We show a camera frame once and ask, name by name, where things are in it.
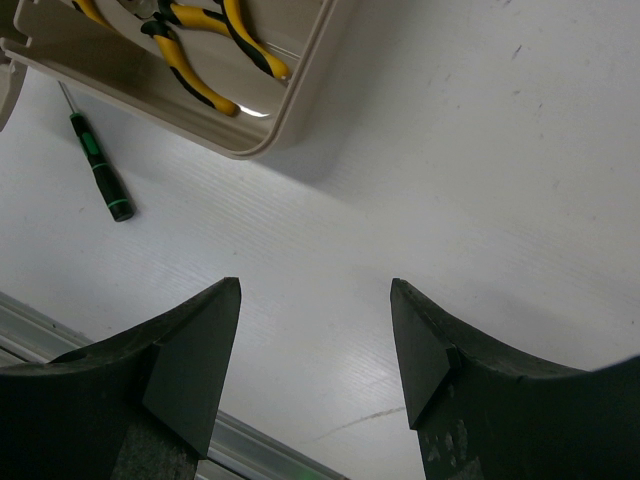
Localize green black screwdriver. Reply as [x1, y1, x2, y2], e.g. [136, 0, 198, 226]
[58, 81, 135, 223]

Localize beige plastic toolbox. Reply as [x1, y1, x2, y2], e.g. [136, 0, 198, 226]
[1, 1, 354, 160]

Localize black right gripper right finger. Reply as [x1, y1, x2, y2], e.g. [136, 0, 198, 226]
[390, 278, 639, 479]

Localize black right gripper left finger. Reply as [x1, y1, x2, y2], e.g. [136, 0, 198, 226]
[1, 277, 241, 479]

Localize yellow black pliers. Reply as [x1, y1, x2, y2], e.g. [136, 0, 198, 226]
[189, 0, 290, 80]
[71, 0, 112, 29]
[141, 1, 238, 116]

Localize aluminium rail frame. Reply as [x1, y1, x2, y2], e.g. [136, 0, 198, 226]
[0, 289, 351, 480]

